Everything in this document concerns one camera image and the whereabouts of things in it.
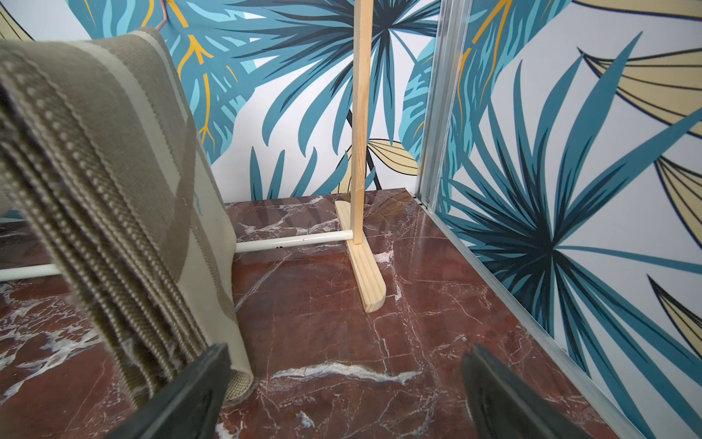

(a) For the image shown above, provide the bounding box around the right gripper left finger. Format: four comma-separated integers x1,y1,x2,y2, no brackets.
106,343,231,438

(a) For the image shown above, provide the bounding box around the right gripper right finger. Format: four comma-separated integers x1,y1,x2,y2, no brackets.
461,345,590,439

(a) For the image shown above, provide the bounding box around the brown plaid scarf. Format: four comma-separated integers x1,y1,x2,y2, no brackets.
1,27,255,407

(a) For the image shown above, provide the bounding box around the wooden clothes rack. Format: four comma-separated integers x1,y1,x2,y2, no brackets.
1,1,387,313

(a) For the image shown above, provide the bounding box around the right aluminium frame post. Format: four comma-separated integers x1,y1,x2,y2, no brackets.
416,0,473,210

